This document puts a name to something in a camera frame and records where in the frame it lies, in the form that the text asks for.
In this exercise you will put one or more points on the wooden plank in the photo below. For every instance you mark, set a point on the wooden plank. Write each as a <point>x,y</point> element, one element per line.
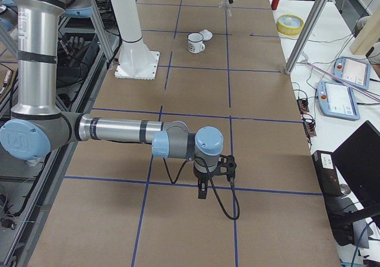
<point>368,35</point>

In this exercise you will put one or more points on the yellow white bowl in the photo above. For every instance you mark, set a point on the yellow white bowl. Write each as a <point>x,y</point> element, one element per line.
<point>289,24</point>

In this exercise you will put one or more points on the near blue teach pendant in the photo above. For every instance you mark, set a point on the near blue teach pendant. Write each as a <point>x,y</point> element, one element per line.
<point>337,100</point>

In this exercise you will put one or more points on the far blue teach pendant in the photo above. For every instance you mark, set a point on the far blue teach pendant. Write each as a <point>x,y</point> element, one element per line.
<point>353,71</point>

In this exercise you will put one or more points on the grey aluminium post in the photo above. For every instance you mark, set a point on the grey aluminium post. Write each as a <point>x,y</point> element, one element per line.
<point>311,20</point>

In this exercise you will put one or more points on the black monitor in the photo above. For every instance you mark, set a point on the black monitor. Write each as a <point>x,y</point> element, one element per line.
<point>357,160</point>

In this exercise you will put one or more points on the white enamel mug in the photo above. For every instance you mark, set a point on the white enamel mug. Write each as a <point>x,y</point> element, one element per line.
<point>195,43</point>

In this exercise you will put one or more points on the white camera pole base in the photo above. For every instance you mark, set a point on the white camera pole base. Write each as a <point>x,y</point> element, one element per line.
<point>135,60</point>

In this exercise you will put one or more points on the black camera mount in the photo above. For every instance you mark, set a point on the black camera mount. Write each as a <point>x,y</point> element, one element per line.
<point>226,166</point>

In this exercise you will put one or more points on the blue teach pendant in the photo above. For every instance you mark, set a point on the blue teach pendant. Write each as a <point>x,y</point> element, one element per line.
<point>353,71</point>
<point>337,100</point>

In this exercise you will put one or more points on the white cup lid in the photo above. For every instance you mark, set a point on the white cup lid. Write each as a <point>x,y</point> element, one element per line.
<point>207,35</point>

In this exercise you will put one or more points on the far orange connector board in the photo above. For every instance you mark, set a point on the far orange connector board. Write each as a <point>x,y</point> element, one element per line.
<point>302,104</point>

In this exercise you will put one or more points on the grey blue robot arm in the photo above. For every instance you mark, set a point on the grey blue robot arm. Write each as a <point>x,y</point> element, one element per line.
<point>37,126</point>

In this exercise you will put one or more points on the orange connector board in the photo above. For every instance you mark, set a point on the orange connector board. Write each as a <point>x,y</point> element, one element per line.
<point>309,127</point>
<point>302,104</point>

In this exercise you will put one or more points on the black box with label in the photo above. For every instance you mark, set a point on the black box with label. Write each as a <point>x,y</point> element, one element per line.
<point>326,173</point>

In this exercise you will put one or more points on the near orange connector board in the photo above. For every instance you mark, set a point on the near orange connector board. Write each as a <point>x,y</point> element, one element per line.
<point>309,127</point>

